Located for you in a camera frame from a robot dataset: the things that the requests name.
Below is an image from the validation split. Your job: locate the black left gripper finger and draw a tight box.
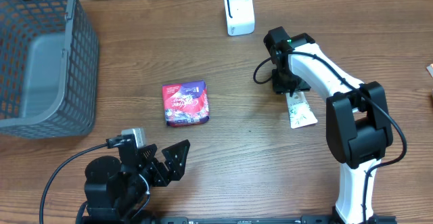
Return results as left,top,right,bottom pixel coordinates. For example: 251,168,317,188
138,144,157,165
162,139,190,181

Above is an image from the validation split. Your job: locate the white conditioner tube gold cap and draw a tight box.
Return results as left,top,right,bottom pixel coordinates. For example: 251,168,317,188
286,92,318,129

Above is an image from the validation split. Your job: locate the red purple pad pack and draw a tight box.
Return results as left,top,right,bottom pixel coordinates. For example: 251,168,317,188
162,81,210,127

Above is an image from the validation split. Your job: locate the small orange snack packet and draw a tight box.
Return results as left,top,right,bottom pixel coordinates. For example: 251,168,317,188
426,64,433,77

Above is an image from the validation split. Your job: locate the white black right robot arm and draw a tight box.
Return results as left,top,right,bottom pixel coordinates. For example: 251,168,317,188
263,27,396,223

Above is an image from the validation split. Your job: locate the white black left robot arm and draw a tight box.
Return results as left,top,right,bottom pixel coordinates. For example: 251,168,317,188
76,135,190,223

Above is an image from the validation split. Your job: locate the white barcode scanner stand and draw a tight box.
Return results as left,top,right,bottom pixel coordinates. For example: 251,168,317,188
223,0,255,36

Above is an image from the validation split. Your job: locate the grey plastic mesh basket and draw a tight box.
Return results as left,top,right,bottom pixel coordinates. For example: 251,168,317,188
1,0,99,139

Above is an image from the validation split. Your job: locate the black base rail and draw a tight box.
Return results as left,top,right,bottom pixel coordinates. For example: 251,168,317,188
96,215,398,224

